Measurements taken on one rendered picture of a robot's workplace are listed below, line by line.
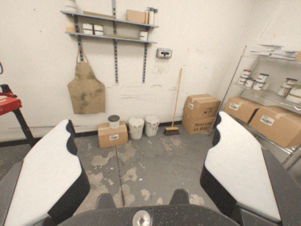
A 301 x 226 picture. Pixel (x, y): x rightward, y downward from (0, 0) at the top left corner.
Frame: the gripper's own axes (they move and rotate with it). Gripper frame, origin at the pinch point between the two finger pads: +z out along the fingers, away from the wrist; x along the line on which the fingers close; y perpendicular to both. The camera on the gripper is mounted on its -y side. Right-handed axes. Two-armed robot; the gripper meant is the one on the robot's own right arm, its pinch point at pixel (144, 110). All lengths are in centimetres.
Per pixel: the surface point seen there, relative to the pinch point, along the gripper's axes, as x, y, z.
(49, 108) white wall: -160, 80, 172
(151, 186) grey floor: -1, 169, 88
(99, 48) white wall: -68, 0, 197
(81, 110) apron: -115, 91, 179
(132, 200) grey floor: -26, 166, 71
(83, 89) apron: -103, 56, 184
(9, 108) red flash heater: -134, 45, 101
